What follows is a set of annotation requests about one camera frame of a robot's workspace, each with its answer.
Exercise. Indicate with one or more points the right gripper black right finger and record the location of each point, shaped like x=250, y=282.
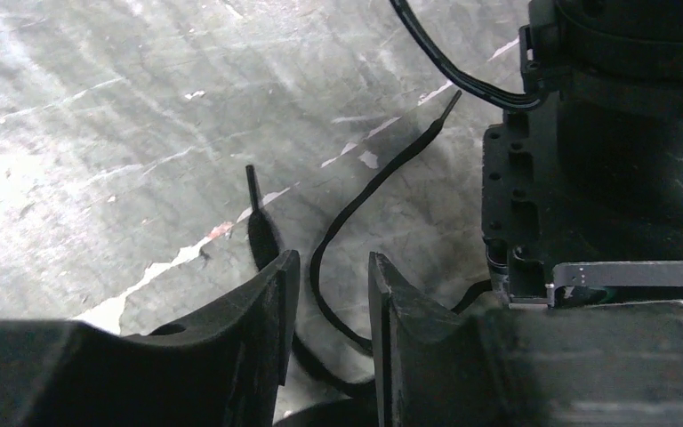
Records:
x=616, y=365

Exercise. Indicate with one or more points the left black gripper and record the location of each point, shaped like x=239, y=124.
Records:
x=582, y=198

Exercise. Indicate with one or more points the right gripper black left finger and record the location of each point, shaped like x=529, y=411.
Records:
x=221, y=365

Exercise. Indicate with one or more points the black shoe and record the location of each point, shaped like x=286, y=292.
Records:
x=339, y=413

